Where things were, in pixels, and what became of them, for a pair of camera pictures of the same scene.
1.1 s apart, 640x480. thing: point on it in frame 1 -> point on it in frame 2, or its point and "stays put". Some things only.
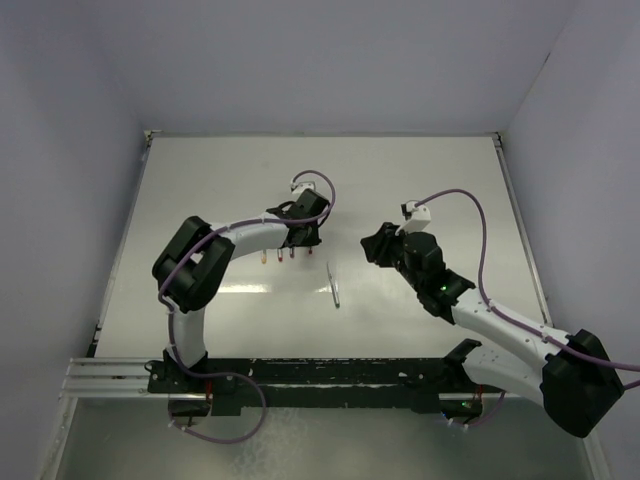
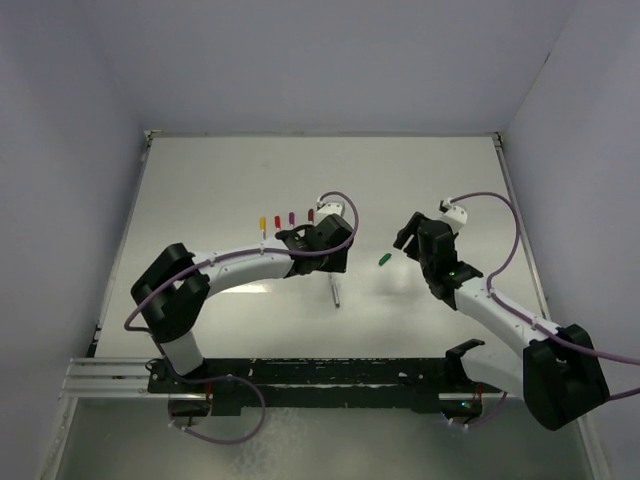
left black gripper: (311, 240) -> (337, 263)
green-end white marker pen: (334, 286) stays put
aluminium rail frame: (112, 378) stays put
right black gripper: (378, 245) -> (411, 228)
